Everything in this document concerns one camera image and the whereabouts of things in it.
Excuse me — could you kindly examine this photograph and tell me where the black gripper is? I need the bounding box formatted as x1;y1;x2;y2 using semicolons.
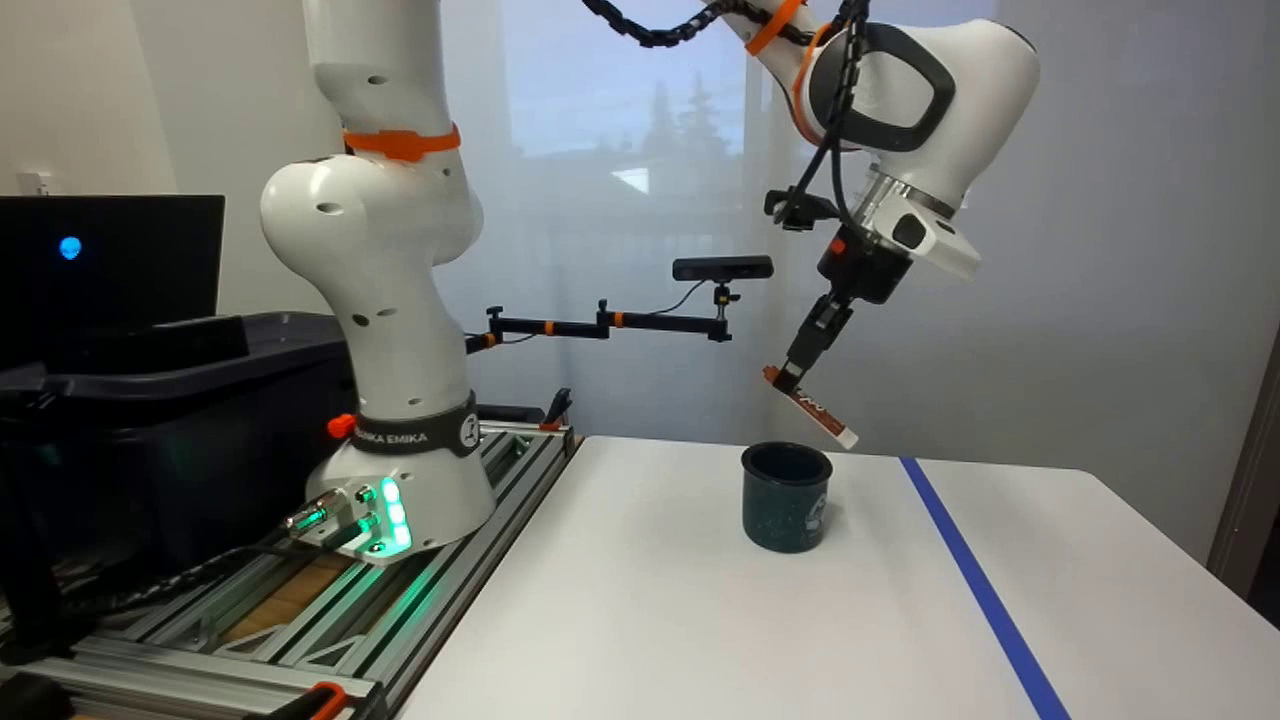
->
775;226;918;402

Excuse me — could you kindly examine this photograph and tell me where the black stereo camera bar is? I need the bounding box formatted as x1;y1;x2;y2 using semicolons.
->
669;254;781;289

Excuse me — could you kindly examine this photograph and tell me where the aluminium rail base frame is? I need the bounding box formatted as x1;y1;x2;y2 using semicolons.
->
0;417;582;720

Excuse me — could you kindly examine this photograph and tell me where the orange cable strap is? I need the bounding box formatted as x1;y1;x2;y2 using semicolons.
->
338;122;463;168
740;0;812;59

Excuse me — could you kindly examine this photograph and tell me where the black computer monitor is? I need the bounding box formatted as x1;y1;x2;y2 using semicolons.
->
0;192;226;374

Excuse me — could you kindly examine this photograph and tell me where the frosted glass window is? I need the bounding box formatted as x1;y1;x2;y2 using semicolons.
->
423;0;1004;445

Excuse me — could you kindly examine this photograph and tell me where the black corrugated cable conduit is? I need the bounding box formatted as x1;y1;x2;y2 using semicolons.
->
575;0;884;233

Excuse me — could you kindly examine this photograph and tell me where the black plastic storage bin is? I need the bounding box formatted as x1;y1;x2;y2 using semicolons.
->
0;311;359;591

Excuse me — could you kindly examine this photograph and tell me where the red dry-erase marker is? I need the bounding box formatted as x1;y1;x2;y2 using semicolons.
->
760;359;863;457

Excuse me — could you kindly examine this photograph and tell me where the orange handled clamp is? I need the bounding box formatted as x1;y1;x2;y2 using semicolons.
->
303;678;357;720

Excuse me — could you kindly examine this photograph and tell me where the dark blue speckled mug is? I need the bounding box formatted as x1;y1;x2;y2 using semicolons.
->
740;440;839;558

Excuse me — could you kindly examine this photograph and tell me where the blue tape line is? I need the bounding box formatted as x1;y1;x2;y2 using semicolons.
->
897;454;1075;720

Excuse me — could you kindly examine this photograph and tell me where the black and orange clamp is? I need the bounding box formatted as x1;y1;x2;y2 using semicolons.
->
537;383;581;440

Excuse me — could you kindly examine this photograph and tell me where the dark cabinet edge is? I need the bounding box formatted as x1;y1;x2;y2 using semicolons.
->
1204;334;1280;631

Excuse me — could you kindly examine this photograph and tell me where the black articulated camera mounting arm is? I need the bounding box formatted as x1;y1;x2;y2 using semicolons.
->
458;281;740;358

